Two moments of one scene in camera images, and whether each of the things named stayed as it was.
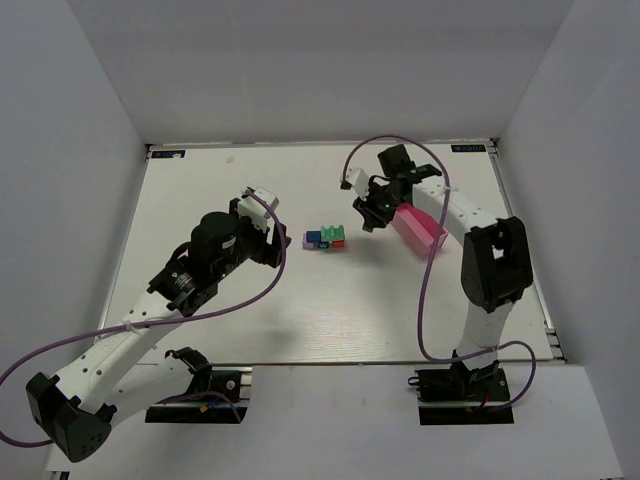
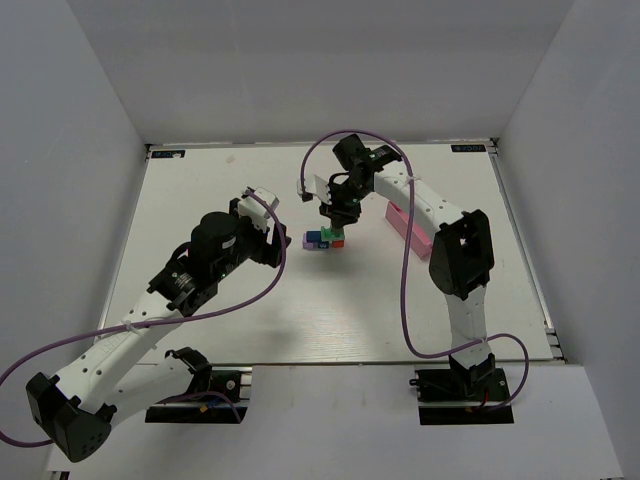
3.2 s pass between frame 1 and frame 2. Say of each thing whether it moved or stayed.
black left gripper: stayed
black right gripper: moved
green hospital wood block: stayed
